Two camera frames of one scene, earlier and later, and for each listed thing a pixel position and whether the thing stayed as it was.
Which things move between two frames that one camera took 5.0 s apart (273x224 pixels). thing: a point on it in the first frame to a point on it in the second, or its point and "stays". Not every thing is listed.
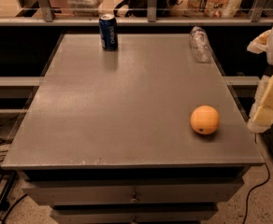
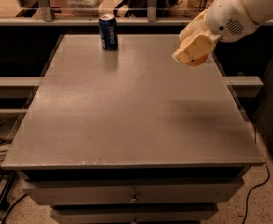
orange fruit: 205,119 to 199,61
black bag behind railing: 136,3 stays
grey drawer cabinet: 107,138 stays
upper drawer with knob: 91,192 stays
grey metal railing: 152,20 stays
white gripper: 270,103 to 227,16
